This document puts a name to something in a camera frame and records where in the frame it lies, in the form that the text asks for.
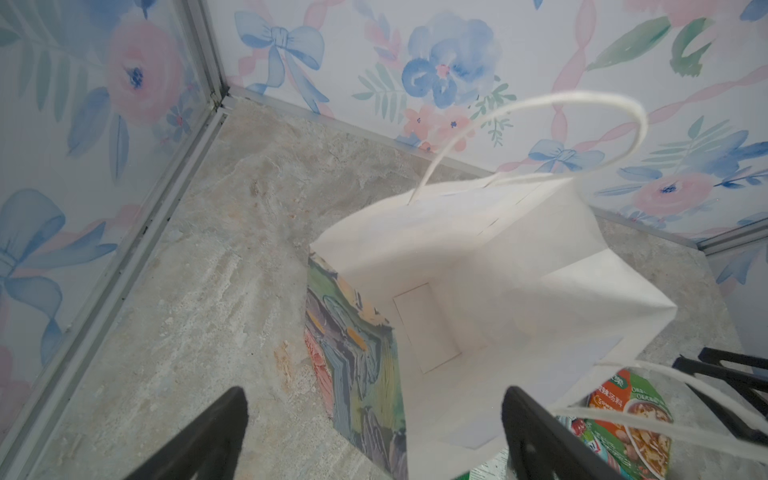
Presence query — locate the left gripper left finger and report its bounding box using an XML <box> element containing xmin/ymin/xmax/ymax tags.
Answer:
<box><xmin>126</xmin><ymin>386</ymin><xmax>248</xmax><ymax>480</ymax></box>

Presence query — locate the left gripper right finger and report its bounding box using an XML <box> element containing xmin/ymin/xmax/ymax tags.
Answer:
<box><xmin>501</xmin><ymin>386</ymin><xmax>622</xmax><ymax>480</ymax></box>

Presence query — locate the floral paper gift bag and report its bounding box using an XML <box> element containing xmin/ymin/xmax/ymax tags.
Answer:
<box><xmin>304</xmin><ymin>89</ymin><xmax>768</xmax><ymax>480</ymax></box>

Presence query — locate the left corner aluminium post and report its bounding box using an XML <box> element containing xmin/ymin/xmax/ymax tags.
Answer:
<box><xmin>1</xmin><ymin>1</ymin><xmax>224</xmax><ymax>479</ymax></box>

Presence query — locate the green orange noodle snack packet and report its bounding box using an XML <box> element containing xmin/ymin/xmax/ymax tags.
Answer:
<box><xmin>558</xmin><ymin>369</ymin><xmax>673</xmax><ymax>479</ymax></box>

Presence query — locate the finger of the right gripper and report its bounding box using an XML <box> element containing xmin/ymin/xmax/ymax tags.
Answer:
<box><xmin>698</xmin><ymin>347</ymin><xmax>767</xmax><ymax>379</ymax></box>
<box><xmin>672</xmin><ymin>356</ymin><xmax>767</xmax><ymax>444</ymax></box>

